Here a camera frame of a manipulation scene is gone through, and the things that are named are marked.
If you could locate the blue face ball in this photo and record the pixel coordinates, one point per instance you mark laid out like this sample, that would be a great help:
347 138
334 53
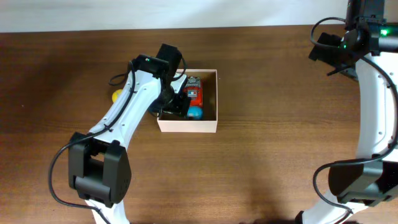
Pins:
195 113

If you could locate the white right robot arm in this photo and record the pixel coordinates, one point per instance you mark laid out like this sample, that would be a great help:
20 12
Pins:
366 53

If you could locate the white cardboard box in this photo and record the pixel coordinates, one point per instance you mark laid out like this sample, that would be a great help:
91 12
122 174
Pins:
173 124

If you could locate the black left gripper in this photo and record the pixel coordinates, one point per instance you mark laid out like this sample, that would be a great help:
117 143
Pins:
181 111

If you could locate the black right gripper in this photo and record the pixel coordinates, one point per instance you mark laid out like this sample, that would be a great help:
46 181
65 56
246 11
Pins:
324 55

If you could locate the red toy fire truck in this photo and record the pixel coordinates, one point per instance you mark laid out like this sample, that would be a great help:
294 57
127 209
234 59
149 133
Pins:
194 90

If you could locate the yellow face ball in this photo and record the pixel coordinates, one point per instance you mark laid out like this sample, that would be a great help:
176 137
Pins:
116 95

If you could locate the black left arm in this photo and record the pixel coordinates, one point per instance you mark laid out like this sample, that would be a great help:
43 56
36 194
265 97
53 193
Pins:
98 165

